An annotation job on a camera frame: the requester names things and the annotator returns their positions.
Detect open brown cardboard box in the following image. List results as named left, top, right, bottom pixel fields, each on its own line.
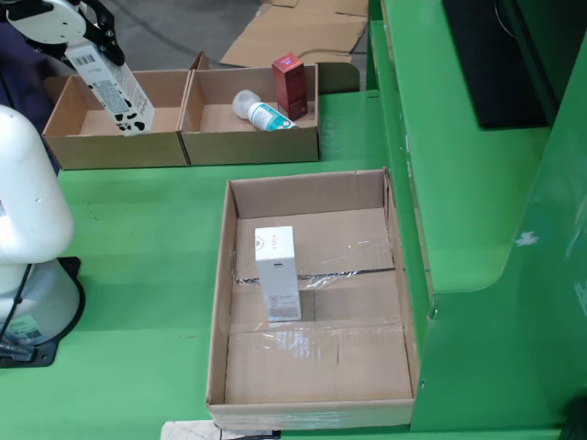
left=177, top=62, right=321, bottom=167
left=42, top=51, right=210, bottom=171

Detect green metal machine cabinet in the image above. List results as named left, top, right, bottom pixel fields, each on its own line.
left=365, top=0, right=587, bottom=433

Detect flattened cardboard sheet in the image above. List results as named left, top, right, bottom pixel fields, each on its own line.
left=218, top=0, right=370, bottom=66

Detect dark red carton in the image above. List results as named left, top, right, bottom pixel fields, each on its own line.
left=271, top=51, right=308, bottom=122

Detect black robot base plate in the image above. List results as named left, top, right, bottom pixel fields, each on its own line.
left=0, top=256, right=87, bottom=369

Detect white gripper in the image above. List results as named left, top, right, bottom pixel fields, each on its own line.
left=4, top=0, right=127, bottom=71

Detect large shallow cardboard tray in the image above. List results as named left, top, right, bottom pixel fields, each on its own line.
left=205, top=168, right=421, bottom=433

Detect long black robot cable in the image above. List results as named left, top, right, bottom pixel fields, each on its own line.
left=0, top=262, right=34, bottom=341

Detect white paper scribbled lines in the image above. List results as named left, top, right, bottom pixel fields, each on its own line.
left=160, top=420, right=282, bottom=440

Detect white d'Alba carton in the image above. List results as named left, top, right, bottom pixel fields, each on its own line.
left=253, top=225, right=304, bottom=324

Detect green metal corner plate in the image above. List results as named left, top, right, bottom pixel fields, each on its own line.
left=316, top=60, right=361, bottom=96

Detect person in purple shirt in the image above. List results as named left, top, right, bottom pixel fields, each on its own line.
left=0, top=20, right=79, bottom=171

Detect white carton with cow spots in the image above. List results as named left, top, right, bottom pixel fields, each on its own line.
left=63, top=45, right=156, bottom=139

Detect white bottle teal label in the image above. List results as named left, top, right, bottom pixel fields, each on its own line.
left=230, top=88, right=300, bottom=132

